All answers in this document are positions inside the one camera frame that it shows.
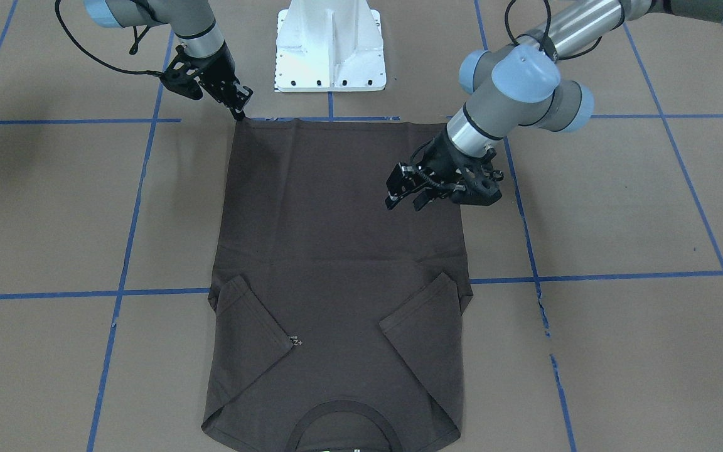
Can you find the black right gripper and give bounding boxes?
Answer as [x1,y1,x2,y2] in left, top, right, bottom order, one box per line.
[161,44,254,121]

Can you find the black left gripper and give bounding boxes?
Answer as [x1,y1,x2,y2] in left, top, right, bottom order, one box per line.
[385,129,504,211]

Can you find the dark brown t-shirt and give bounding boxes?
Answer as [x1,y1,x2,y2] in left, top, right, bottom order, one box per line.
[201,120,473,451]

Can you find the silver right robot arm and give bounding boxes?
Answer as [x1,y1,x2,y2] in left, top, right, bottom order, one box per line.
[83,1,253,121]

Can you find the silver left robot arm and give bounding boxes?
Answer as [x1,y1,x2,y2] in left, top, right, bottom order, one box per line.
[385,1,723,211]

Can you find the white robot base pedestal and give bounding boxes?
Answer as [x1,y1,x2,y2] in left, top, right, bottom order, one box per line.
[274,1,387,94]

